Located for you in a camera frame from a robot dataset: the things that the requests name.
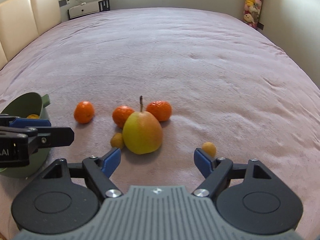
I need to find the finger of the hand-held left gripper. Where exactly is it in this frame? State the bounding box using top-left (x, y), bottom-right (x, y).
top-left (0, 114), bottom-right (52, 128)
top-left (24, 126), bottom-right (75, 153)

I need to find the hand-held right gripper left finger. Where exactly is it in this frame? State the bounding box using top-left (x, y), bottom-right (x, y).
top-left (43, 147), bottom-right (123, 198)

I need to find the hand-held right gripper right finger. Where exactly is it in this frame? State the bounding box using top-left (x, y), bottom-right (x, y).
top-left (193, 148), bottom-right (273, 198)

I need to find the small yellow-brown round fruit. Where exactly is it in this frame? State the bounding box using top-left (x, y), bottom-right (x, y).
top-left (201, 142), bottom-right (217, 158)
top-left (110, 133), bottom-right (125, 149)

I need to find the green colander bowl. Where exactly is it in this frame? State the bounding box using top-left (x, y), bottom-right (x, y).
top-left (0, 92), bottom-right (52, 179)

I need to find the orange mandarin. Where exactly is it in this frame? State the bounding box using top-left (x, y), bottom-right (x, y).
top-left (74, 101), bottom-right (95, 124)
top-left (112, 106), bottom-right (135, 129)
top-left (146, 101), bottom-right (172, 122)

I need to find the yellow-red pear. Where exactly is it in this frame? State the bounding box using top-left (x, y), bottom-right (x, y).
top-left (122, 95), bottom-right (163, 155)

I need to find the pink bed blanket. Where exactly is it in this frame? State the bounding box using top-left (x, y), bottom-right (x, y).
top-left (0, 7), bottom-right (320, 240)

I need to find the cream padded headboard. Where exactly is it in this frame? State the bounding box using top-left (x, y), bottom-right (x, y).
top-left (0, 0), bottom-right (62, 70)

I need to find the white nightstand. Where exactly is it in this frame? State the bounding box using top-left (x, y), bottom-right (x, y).
top-left (68, 1), bottom-right (100, 20)

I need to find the black slotted box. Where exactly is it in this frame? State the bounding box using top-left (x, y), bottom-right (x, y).
top-left (98, 0), bottom-right (111, 12)

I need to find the hanging plush toy organizer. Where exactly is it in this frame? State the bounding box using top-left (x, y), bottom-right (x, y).
top-left (244, 0), bottom-right (263, 28)

